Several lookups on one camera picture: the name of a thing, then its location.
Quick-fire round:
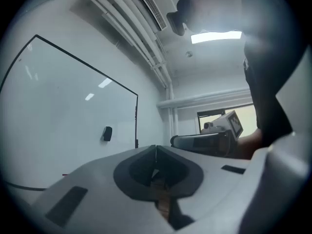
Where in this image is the person's head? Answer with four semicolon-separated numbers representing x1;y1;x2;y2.
176;0;244;34

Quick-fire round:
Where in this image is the ceiling light panel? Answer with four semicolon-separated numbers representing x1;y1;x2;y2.
191;30;243;44

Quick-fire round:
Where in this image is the white ceiling air vent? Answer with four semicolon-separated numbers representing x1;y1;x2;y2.
131;0;168;32

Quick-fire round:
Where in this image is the person in dark shirt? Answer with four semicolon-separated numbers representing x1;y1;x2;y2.
240;0;309;148

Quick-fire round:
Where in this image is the dark-framed window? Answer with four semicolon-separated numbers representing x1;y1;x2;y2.
196;104;257;139

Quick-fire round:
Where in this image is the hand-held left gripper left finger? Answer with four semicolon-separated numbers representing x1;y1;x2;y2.
31;144;173;234

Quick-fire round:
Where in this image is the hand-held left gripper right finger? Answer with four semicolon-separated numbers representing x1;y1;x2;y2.
156;144;252;231

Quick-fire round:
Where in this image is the bundle of white pipes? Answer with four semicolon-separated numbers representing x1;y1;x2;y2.
82;0;176;136

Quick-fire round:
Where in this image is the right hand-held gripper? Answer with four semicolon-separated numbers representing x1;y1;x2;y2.
170;110;244;158

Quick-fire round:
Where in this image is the white black device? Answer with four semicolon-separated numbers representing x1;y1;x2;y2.
101;126;113;142

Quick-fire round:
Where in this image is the black head-worn camera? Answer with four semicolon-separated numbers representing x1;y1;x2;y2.
166;11;188;37

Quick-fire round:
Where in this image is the black-framed whiteboard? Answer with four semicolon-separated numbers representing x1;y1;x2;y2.
0;34;139;192

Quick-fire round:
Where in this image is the thick white pipe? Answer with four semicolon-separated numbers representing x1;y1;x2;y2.
156;88;252;108

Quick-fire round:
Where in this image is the person's right forearm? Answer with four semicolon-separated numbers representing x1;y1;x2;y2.
237;128;264;160

